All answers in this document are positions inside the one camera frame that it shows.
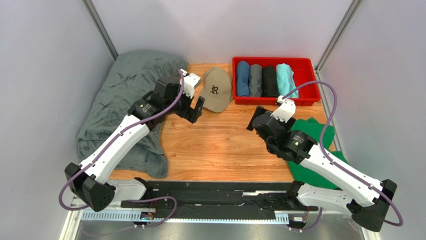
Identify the green t-shirt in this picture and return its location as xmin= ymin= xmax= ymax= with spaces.
xmin=285 ymin=117 xmax=349 ymax=190

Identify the turquoise rolled t-shirt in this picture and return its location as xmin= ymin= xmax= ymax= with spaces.
xmin=275 ymin=63 xmax=296 ymax=96

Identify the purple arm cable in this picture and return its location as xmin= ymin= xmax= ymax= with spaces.
xmin=281 ymin=80 xmax=404 ymax=228
xmin=58 ymin=69 xmax=186 ymax=212

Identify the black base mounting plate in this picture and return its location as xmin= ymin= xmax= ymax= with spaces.
xmin=120 ymin=180 xmax=318 ymax=220

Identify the blue rolled t-shirt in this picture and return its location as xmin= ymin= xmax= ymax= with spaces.
xmin=236 ymin=61 xmax=250 ymax=97

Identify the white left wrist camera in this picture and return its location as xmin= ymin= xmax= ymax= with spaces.
xmin=179 ymin=68 xmax=201 ymax=99

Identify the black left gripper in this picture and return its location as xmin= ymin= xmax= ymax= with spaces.
xmin=164 ymin=85 xmax=204 ymax=124

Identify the red plastic bin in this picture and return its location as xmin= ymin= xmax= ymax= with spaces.
xmin=231 ymin=56 xmax=321 ymax=107

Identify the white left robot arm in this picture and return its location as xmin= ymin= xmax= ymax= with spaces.
xmin=64 ymin=74 xmax=205 ymax=212

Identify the grey plush pillow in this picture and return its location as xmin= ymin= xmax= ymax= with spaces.
xmin=77 ymin=49 xmax=189 ymax=179

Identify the tan baseball cap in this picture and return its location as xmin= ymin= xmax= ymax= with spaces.
xmin=199 ymin=67 xmax=233 ymax=113

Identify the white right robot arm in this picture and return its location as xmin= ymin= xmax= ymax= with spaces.
xmin=247 ymin=106 xmax=398 ymax=232

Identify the black rolled t-shirt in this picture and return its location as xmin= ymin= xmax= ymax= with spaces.
xmin=262 ymin=65 xmax=279 ymax=98

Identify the grey rolled t-shirt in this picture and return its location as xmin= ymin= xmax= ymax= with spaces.
xmin=248 ymin=64 xmax=263 ymax=97

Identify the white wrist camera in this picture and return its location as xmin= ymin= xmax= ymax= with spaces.
xmin=179 ymin=68 xmax=201 ymax=99
xmin=271 ymin=95 xmax=296 ymax=123

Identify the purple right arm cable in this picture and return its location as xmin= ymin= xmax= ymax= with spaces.
xmin=281 ymin=80 xmax=404 ymax=228

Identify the aluminium frame rail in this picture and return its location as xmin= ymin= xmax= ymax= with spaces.
xmin=60 ymin=199 xmax=380 ymax=240

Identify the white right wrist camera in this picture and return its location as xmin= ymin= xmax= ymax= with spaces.
xmin=271 ymin=95 xmax=296 ymax=123

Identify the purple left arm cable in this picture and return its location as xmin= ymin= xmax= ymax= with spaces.
xmin=58 ymin=69 xmax=186 ymax=212

